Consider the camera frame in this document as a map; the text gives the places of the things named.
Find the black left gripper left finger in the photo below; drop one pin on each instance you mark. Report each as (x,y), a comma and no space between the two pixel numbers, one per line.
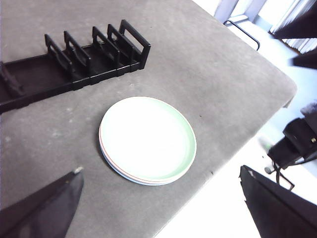
(42,213)

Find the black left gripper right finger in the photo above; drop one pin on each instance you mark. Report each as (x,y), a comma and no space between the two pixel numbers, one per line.
(280,213)

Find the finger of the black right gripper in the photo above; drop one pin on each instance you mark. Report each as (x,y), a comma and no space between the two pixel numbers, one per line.
(304,27)
(307,60)

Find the blue round plate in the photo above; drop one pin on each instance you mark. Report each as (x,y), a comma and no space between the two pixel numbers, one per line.
(138,183)

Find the green round plate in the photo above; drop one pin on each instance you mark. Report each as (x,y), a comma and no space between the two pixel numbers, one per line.
(148,138)

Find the black plastic plate rack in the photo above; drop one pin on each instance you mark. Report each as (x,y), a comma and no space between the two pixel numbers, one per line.
(37,74)

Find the white pleated curtain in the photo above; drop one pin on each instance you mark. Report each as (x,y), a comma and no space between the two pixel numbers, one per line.
(282,17)

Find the black device on tripod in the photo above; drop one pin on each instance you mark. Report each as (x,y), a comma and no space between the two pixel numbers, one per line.
(292,141)

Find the black metal tube frame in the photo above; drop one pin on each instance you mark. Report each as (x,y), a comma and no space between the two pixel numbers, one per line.
(247,34)

